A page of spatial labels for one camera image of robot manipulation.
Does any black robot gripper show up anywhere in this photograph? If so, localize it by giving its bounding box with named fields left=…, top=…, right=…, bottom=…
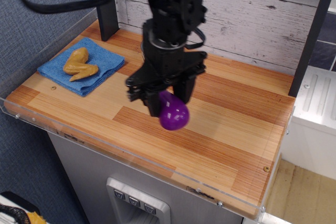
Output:
left=126, top=19, right=207, bottom=117

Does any purple toy eggplant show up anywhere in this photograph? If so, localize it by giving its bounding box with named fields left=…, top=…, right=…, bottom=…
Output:
left=159, top=90, right=190, bottom=131

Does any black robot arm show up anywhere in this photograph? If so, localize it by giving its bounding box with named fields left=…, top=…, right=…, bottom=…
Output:
left=126, top=0, right=207, bottom=117

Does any blue folded rag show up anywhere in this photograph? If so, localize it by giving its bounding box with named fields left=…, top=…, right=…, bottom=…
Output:
left=38, top=38, right=124, bottom=97

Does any sliced mushrooms tin can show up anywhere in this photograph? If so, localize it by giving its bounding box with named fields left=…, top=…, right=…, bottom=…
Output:
left=140, top=41, right=145, bottom=62

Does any yellow toy chicken wing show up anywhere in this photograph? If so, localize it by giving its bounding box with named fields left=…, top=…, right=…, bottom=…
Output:
left=63, top=47, right=99, bottom=82

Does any silver toy fridge cabinet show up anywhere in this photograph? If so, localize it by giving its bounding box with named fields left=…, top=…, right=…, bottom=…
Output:
left=49, top=133, right=243, bottom=223

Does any grey water dispenser panel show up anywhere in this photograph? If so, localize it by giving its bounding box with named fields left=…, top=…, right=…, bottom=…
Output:
left=106, top=177, right=171, bottom=223

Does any white toy sink counter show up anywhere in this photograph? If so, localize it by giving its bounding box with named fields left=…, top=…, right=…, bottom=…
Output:
left=280, top=66, right=335, bottom=179

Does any yellow object bottom corner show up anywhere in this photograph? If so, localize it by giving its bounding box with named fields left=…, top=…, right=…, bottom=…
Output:
left=27, top=212, right=47, bottom=224

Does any black left support post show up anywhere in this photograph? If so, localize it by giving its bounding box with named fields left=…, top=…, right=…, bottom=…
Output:
left=97, top=0, right=119, bottom=41

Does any black support post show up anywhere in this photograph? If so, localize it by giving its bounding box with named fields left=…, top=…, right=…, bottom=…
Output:
left=288, top=0, right=332, bottom=98
left=97, top=0, right=119, bottom=41

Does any black right support post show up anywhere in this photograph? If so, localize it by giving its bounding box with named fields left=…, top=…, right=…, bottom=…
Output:
left=288, top=0, right=332, bottom=98

